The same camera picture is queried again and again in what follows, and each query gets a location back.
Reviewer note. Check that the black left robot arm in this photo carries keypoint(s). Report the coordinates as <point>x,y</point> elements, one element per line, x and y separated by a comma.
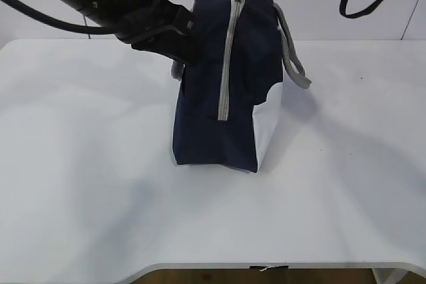
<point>77,5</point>

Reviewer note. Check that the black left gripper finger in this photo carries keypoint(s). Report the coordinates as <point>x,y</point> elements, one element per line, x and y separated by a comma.
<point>181,48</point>

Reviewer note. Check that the navy insulated lunch bag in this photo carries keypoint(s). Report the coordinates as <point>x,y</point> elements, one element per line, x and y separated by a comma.
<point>229,103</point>

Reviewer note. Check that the black tape on table edge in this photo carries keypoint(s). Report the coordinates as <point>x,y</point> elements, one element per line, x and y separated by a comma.
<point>263,268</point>

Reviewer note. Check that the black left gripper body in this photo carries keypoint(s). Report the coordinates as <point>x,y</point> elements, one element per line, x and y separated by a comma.
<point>137,20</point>

